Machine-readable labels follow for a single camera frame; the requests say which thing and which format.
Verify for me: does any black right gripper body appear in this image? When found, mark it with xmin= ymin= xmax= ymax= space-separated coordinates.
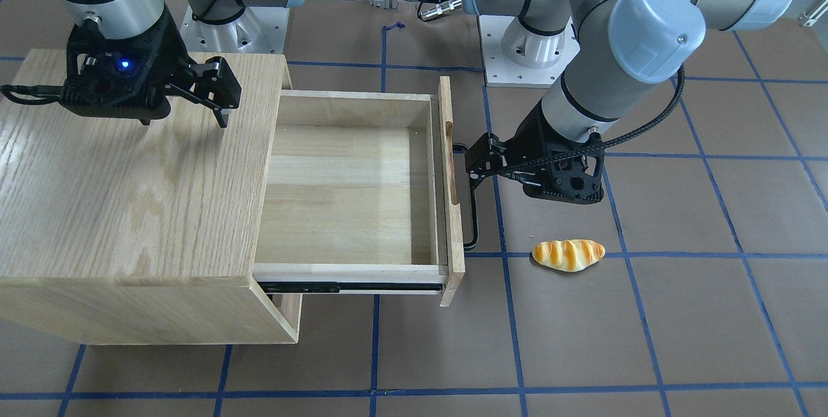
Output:
xmin=59 ymin=17 xmax=195 ymax=118

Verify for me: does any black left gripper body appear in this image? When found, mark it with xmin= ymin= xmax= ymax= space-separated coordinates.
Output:
xmin=508 ymin=102 xmax=604 ymax=204

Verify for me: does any black metal drawer handle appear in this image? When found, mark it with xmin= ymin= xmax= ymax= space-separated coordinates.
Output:
xmin=452 ymin=142 xmax=479 ymax=252

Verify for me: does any wooden drawer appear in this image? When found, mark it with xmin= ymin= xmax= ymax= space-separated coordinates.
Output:
xmin=252 ymin=76 xmax=465 ymax=307

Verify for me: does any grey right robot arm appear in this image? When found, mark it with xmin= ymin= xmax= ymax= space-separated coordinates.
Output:
xmin=2 ymin=0 xmax=305 ymax=128

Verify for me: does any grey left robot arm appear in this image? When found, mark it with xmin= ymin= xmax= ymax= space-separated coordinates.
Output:
xmin=463 ymin=0 xmax=792 ymax=204

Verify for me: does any light wooden drawer cabinet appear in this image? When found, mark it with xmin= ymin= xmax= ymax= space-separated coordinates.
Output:
xmin=1 ymin=54 xmax=301 ymax=345

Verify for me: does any glazed bread roll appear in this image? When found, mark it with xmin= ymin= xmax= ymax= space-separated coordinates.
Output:
xmin=530 ymin=239 xmax=606 ymax=273

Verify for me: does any silver metal connector plug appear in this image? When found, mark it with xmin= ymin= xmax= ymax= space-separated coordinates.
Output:
xmin=417 ymin=0 xmax=463 ymax=22

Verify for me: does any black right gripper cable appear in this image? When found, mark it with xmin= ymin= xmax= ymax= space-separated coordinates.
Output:
xmin=0 ymin=84 xmax=65 ymax=106

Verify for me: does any black braided cable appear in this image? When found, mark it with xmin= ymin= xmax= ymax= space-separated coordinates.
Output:
xmin=498 ymin=65 xmax=686 ymax=182

